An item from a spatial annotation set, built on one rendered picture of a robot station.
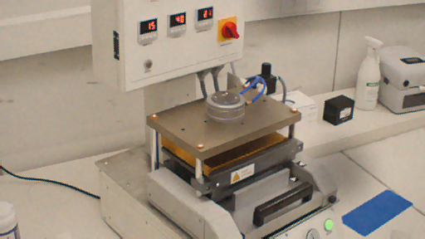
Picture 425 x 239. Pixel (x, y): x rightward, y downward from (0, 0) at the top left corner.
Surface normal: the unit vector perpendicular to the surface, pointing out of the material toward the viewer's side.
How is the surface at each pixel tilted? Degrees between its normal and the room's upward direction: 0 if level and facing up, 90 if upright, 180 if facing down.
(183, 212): 90
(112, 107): 90
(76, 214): 0
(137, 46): 90
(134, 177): 0
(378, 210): 0
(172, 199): 90
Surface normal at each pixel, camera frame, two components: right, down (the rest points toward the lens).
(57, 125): 0.46, 0.42
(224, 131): 0.03, -0.89
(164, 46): 0.63, 0.37
